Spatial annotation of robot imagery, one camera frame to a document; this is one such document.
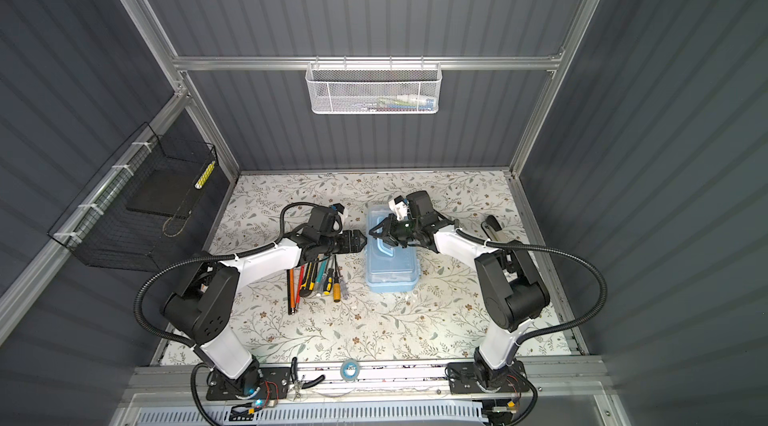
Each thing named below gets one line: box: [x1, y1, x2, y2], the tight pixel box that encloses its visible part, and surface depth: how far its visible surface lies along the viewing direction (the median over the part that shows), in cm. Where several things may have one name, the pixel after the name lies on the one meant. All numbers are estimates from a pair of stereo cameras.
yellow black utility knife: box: [300, 261, 318, 291], surface depth 92 cm
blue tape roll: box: [340, 359, 360, 382], surface depth 77 cm
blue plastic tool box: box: [366, 204, 421, 293], surface depth 86 cm
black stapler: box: [481, 215, 502, 241], surface depth 102 cm
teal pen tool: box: [316, 259, 328, 293], surface depth 91 cm
